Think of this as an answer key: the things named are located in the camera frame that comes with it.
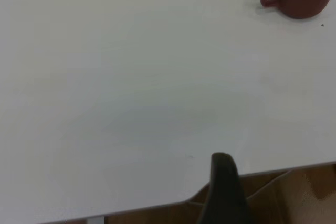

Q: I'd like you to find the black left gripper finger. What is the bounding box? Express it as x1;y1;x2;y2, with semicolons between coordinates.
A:
197;152;254;224

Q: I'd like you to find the brown cardboard box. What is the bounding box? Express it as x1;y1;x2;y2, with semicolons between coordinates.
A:
246;165;336;224

